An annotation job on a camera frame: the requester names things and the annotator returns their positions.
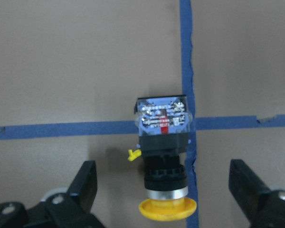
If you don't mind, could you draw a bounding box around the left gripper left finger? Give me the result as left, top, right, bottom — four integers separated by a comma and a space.
66, 161, 97, 213

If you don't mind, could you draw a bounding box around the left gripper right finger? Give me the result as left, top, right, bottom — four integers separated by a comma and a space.
228, 159, 271, 222

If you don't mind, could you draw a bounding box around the yellow push button switch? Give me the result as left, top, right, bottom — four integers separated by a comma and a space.
128, 95, 197, 222

